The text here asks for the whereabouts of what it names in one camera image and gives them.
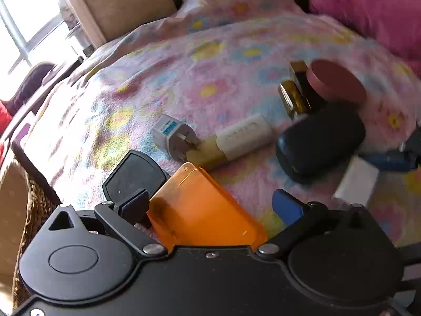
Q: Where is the pink fluffy pillow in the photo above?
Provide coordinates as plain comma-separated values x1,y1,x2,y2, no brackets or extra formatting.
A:
310,0,420,75

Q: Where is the white small box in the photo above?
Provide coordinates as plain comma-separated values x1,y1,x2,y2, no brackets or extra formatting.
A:
333,156,379,207

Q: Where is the black square case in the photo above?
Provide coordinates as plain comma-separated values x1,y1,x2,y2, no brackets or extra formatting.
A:
102,150,170,203

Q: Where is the dark red round lid jar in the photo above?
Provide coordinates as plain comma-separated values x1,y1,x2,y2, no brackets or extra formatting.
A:
306,59,367,106

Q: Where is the floral pink blanket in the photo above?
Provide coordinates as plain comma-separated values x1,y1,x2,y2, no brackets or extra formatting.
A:
13,0,421,248

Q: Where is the white travel plug adapter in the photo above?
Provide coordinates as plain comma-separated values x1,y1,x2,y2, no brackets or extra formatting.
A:
151,114,200,162

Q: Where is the black oval case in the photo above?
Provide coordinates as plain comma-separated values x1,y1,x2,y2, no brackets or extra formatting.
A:
275,103,366,185

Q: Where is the orange translucent plastic box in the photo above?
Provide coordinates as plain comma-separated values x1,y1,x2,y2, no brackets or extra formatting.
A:
147,163,268,250

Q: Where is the white and beige tube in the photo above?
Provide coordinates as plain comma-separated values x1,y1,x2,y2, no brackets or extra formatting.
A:
186,113,274,171

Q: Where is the woven basket with beige liner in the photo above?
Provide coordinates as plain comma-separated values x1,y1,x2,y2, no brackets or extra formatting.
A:
1,159,60,315

